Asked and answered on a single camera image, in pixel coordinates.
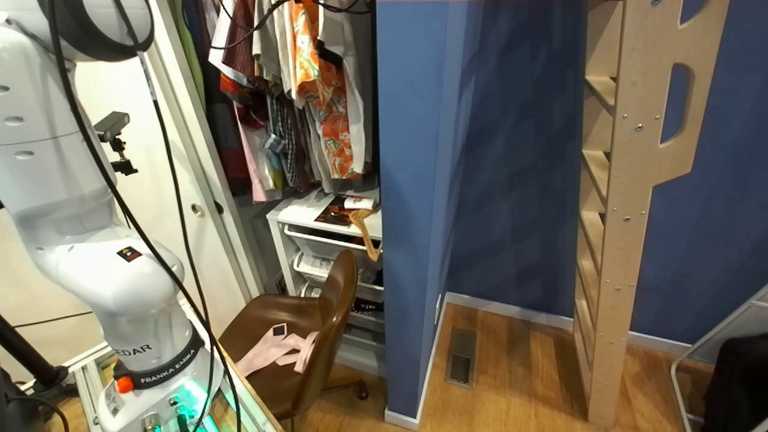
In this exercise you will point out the pink cloth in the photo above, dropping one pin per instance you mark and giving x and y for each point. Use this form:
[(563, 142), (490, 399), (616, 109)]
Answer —
[(277, 352)]

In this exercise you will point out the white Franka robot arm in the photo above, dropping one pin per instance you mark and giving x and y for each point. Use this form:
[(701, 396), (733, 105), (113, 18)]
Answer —
[(81, 265)]

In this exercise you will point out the wooden bunk bed ladder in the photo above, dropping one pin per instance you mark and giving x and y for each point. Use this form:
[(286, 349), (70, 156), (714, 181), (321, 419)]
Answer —
[(633, 199)]

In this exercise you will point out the light blue shirt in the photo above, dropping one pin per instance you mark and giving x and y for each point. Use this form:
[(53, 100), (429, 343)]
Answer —
[(277, 148)]

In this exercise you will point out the black tripod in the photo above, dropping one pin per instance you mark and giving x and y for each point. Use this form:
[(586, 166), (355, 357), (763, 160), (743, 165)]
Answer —
[(28, 357)]

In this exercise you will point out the robot mounting table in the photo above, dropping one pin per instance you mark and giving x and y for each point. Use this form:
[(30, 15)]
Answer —
[(160, 411)]

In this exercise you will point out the black red magazine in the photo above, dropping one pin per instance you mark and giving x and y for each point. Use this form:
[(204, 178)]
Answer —
[(335, 214)]

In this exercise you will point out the white dotted shirt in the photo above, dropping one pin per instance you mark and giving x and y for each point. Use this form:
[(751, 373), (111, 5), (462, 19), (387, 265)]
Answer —
[(273, 40)]

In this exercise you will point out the pink shirt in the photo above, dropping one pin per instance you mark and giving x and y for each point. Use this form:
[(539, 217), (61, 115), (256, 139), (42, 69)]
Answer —
[(257, 172)]

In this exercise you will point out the orange print shirt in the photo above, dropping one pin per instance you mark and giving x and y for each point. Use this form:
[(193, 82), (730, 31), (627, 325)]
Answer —
[(333, 120)]

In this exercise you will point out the black external camera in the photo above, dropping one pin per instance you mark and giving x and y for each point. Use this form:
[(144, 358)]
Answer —
[(111, 124)]

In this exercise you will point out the dark maroon plaid garment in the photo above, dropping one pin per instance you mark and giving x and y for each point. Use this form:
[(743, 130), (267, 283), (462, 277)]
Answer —
[(225, 151)]

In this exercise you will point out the orange button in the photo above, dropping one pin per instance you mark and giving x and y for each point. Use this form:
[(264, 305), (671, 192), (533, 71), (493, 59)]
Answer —
[(123, 384)]

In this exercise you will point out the metal door knob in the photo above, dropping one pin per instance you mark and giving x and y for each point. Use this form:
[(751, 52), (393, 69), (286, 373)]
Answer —
[(196, 210)]

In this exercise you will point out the white closet door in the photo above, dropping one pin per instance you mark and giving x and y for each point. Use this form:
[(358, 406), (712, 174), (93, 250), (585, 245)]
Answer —
[(201, 160)]

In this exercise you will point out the small white box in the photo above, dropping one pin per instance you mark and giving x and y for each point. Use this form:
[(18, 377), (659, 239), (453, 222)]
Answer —
[(358, 202)]

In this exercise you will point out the black bag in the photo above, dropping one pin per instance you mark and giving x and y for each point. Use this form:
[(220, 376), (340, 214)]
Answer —
[(741, 388)]

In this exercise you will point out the metal floor vent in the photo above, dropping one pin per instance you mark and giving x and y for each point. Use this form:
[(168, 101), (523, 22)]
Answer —
[(462, 357)]

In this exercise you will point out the wooden clothes hanger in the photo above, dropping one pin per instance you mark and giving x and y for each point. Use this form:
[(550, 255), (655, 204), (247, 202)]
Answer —
[(364, 232)]

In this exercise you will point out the white drawer unit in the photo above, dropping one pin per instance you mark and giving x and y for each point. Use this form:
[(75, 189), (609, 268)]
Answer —
[(300, 210)]

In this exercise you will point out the red plaid shirt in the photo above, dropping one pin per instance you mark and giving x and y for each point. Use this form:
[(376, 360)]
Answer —
[(241, 48)]

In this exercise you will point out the brown leather chair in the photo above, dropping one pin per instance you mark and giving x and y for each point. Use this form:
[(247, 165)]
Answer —
[(264, 313)]

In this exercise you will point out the small black object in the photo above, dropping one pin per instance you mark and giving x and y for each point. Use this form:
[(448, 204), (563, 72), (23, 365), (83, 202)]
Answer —
[(280, 329)]

